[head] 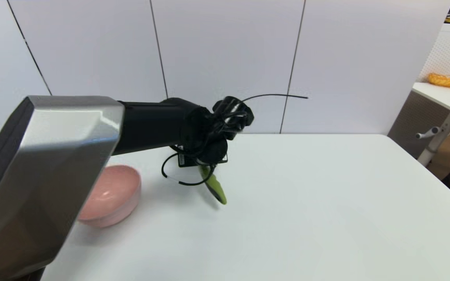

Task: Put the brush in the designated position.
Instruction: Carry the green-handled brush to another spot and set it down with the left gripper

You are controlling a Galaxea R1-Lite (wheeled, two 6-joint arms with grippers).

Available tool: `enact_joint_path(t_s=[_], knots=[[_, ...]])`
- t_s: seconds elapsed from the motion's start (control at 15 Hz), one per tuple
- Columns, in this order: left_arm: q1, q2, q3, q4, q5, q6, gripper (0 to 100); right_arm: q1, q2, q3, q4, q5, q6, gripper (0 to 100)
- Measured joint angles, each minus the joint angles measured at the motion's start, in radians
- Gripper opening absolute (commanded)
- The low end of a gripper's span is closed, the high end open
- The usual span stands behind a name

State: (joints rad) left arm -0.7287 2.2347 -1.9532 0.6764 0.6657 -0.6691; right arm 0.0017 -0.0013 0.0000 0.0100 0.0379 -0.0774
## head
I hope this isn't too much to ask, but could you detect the white side table leg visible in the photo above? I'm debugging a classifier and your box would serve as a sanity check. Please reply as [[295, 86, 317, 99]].
[[418, 113, 450, 167]]

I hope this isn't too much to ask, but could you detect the thin black looping cable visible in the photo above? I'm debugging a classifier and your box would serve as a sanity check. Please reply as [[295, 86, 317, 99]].
[[161, 94, 309, 187]]

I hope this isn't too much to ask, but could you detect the yellow woven basket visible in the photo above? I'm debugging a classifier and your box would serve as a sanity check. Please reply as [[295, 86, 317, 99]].
[[428, 73, 450, 88]]

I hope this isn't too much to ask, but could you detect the perforated pegboard panel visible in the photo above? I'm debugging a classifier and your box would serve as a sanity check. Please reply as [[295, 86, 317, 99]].
[[387, 23, 450, 157]]

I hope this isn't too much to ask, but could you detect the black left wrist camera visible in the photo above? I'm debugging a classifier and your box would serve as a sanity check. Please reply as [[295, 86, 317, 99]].
[[212, 96, 255, 141]]

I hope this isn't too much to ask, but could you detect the white crank handle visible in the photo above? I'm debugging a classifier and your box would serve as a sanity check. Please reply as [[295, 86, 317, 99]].
[[416, 126, 443, 140]]

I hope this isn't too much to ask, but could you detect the black brush with green handle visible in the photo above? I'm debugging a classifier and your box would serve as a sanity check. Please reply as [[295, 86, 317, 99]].
[[198, 164, 227, 205]]

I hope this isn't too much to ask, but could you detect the pink bowl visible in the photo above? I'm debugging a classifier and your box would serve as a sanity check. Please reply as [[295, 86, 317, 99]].
[[77, 165, 142, 228]]

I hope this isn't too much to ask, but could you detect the white side table top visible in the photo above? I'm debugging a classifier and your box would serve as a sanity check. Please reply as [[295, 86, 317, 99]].
[[412, 82, 450, 125]]

